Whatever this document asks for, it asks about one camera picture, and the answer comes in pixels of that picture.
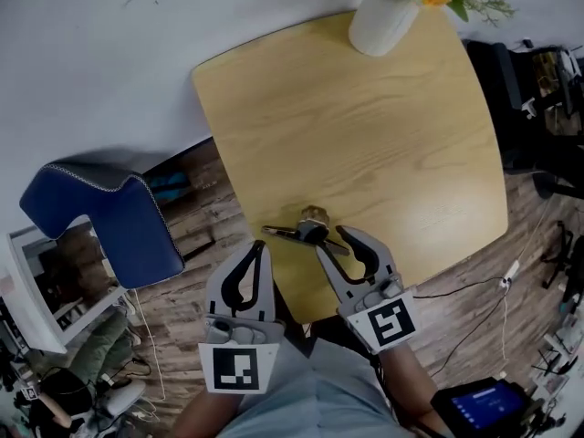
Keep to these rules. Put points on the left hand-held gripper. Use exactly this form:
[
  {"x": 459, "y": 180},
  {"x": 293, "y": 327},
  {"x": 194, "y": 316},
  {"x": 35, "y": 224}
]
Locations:
[{"x": 237, "y": 365}]

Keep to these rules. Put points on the black office chair with headrest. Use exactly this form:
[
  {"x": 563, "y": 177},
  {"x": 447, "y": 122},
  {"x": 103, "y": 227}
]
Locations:
[{"x": 538, "y": 107}]

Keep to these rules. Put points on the person's right forearm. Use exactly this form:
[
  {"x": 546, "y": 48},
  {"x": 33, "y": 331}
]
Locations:
[{"x": 406, "y": 381}]

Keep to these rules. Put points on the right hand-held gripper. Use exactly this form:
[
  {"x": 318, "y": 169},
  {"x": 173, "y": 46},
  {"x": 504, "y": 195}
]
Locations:
[{"x": 388, "y": 324}]

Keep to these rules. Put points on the black swivel chair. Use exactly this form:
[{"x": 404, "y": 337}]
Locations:
[{"x": 566, "y": 263}]

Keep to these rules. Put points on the black tablet screen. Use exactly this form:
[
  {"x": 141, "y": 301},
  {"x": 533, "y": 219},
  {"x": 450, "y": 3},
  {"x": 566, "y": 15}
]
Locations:
[{"x": 488, "y": 404}]

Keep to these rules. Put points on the person's light grey shirt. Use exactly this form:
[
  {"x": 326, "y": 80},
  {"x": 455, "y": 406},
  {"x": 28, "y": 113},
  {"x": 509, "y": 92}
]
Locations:
[{"x": 315, "y": 395}]

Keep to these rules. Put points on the white vase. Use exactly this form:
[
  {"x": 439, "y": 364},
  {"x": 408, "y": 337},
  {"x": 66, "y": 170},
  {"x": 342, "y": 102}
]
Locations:
[{"x": 381, "y": 21}]

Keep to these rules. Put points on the light wooden square table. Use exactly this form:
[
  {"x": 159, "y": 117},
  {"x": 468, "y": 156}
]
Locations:
[{"x": 347, "y": 144}]

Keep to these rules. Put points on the metal binder clip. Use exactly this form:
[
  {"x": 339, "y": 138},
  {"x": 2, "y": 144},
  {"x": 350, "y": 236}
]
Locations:
[{"x": 310, "y": 233}]

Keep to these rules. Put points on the person's left forearm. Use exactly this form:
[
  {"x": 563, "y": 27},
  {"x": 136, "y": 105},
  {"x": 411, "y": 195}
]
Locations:
[{"x": 201, "y": 413}]

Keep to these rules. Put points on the white power strip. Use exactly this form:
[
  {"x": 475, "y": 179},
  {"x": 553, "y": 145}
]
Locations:
[{"x": 511, "y": 274}]

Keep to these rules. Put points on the blue upholstered chair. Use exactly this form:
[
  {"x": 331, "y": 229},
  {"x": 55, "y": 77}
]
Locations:
[{"x": 123, "y": 217}]

